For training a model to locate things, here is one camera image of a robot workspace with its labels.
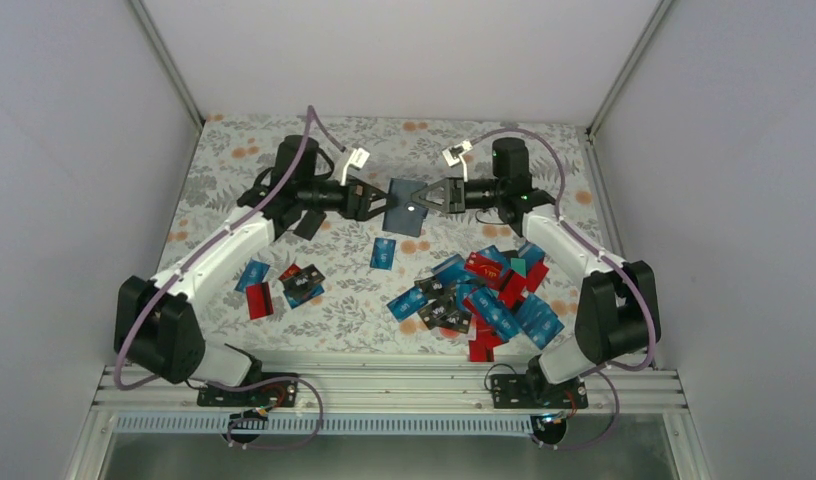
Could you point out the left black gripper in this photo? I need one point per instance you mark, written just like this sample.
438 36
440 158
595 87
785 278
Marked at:
358 209

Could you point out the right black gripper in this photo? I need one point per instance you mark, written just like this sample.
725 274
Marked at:
448 204

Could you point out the navy blue card holder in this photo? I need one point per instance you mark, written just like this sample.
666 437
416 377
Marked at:
405 217

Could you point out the lone blue credit card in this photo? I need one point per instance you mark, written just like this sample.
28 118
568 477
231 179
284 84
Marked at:
383 253

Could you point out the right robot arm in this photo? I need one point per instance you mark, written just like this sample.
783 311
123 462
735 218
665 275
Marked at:
617 322

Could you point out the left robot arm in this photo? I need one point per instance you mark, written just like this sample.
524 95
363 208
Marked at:
157 324

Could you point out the black card upper left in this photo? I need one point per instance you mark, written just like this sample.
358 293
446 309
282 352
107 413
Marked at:
309 224

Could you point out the red VIP card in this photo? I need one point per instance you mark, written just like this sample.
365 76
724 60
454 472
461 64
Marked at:
490 271

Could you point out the black visa card left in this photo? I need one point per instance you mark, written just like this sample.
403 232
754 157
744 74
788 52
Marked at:
302 279

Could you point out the teal card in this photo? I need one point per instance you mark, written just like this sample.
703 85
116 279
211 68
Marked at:
519 266

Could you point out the blue card pile left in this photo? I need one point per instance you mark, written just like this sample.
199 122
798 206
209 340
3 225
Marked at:
407 303

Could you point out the blue card pile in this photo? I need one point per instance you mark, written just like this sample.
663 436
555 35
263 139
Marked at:
407 303
493 312
538 321

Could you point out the black visa card pile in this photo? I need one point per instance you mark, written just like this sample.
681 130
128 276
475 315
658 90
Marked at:
443 313

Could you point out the blue card pile centre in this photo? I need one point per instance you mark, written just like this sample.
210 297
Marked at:
493 312

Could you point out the red card pile right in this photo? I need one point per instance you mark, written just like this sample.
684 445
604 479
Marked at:
516 287

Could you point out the red card pile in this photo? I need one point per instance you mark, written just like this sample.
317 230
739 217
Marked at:
516 287
482 348

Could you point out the blue card under black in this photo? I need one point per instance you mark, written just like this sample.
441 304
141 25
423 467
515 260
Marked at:
297 299

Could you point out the red card left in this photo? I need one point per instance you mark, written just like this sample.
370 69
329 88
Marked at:
259 301

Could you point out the blue card pile right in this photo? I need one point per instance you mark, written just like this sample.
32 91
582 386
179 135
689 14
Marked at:
538 321

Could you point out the red card pile bottom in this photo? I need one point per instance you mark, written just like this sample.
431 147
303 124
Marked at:
482 348

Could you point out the floral patterned table mat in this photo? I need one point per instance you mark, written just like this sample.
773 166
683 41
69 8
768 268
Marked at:
351 315

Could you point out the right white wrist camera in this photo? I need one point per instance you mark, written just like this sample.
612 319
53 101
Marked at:
454 156

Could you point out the aluminium rail frame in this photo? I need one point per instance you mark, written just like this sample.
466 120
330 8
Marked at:
449 384

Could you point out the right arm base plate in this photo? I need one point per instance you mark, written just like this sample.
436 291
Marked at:
524 392

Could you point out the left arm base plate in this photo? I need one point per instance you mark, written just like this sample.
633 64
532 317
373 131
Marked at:
265 390

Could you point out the blue slotted cable duct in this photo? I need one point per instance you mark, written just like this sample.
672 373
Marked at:
332 424

